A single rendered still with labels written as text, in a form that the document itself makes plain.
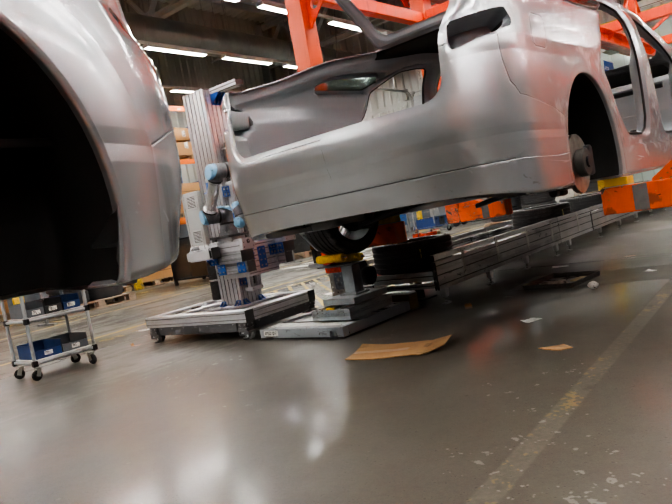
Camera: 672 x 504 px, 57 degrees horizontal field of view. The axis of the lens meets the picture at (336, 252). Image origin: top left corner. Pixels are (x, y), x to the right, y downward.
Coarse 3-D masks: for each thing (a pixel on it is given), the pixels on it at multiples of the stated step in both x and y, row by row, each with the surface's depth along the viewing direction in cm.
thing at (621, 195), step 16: (624, 176) 371; (656, 176) 354; (608, 192) 370; (624, 192) 364; (640, 192) 358; (656, 192) 353; (608, 208) 371; (624, 208) 365; (640, 208) 360; (656, 208) 355
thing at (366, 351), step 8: (448, 336) 347; (368, 344) 370; (376, 344) 369; (384, 344) 367; (392, 344) 364; (400, 344) 360; (408, 344) 356; (416, 344) 352; (424, 344) 348; (432, 344) 343; (440, 344) 334; (360, 352) 357; (368, 352) 354; (376, 352) 351; (384, 352) 348; (392, 352) 344; (400, 352) 340; (408, 352) 336; (416, 352) 333; (424, 352) 329
